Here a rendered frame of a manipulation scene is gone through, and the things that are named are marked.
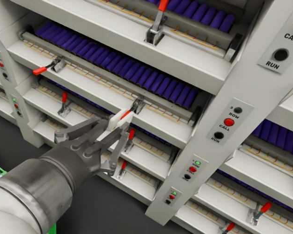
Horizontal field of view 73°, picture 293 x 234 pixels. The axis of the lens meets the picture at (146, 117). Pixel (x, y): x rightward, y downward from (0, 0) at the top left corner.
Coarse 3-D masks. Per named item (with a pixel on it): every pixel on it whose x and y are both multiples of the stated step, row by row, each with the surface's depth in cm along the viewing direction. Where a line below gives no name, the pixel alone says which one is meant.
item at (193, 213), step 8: (192, 200) 75; (184, 208) 76; (192, 208) 75; (200, 208) 76; (208, 208) 74; (176, 216) 75; (184, 216) 74; (192, 216) 75; (200, 216) 75; (208, 216) 74; (216, 216) 75; (192, 224) 73; (200, 224) 74; (208, 224) 74; (216, 224) 74; (224, 224) 74; (232, 224) 67; (200, 232) 75; (208, 232) 72; (216, 232) 73; (224, 232) 70; (232, 232) 72; (240, 232) 73; (248, 232) 71
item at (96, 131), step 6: (102, 120) 41; (108, 120) 41; (96, 126) 39; (102, 126) 40; (90, 132) 37; (96, 132) 38; (102, 132) 41; (84, 138) 35; (90, 138) 36; (96, 138) 39; (72, 144) 32; (78, 144) 33
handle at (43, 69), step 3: (54, 63) 56; (45, 66) 53; (48, 66) 54; (51, 66) 54; (39, 69) 52; (42, 69) 52; (45, 69) 53; (33, 72) 51; (36, 72) 50; (39, 72) 51
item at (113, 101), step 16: (32, 16) 62; (0, 32) 56; (16, 32) 60; (32, 32) 63; (16, 48) 60; (32, 64) 59; (48, 64) 58; (64, 80) 56; (80, 80) 56; (176, 80) 58; (96, 96) 54; (112, 96) 54; (128, 96) 54; (208, 96) 56; (144, 112) 52; (160, 112) 53; (192, 112) 53; (144, 128) 54; (160, 128) 50; (176, 128) 51; (192, 128) 51; (176, 144) 52
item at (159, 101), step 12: (24, 36) 60; (48, 48) 58; (60, 48) 58; (72, 60) 57; (84, 60) 56; (96, 72) 55; (108, 72) 55; (120, 84) 54; (132, 84) 53; (144, 96) 52; (156, 96) 52; (168, 108) 51; (180, 108) 51
